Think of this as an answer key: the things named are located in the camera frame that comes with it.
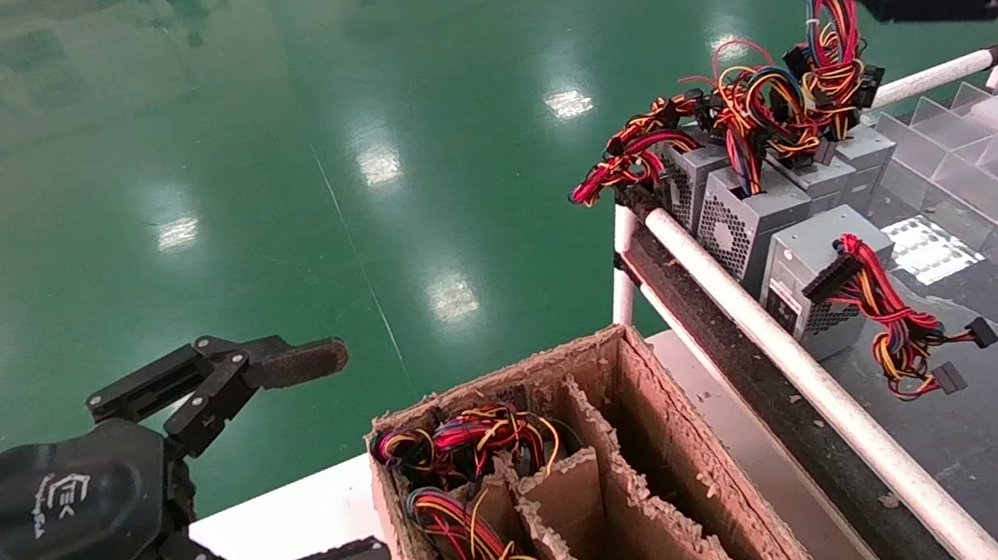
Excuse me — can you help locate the white pipe rail frame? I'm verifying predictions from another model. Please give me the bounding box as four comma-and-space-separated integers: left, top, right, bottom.
637, 157, 998, 560

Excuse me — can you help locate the brown cardboard divider box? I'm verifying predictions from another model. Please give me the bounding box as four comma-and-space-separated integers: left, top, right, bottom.
352, 297, 826, 560

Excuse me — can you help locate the short white rack tube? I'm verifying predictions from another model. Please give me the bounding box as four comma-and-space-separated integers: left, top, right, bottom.
594, 201, 659, 331
864, 45, 998, 110

